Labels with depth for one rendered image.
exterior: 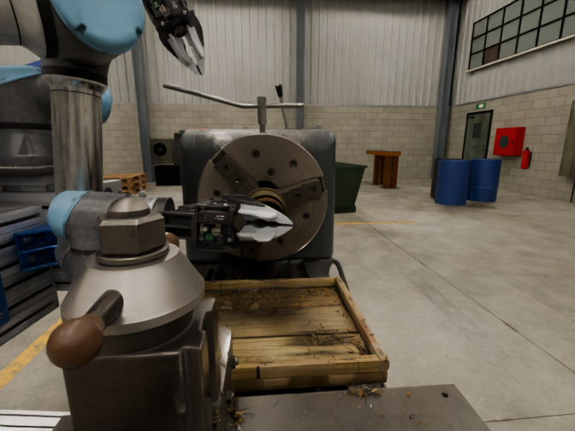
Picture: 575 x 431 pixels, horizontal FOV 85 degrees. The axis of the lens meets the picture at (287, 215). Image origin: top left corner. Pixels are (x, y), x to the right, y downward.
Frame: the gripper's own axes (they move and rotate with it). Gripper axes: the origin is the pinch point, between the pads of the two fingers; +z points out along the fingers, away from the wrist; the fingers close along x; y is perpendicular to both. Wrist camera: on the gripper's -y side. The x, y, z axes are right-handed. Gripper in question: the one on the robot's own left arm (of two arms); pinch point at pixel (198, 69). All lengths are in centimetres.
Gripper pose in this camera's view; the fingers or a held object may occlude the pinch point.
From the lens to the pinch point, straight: 78.2
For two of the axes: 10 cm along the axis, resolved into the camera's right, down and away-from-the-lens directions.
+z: 4.2, 8.8, 2.3
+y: 0.8, 2.2, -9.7
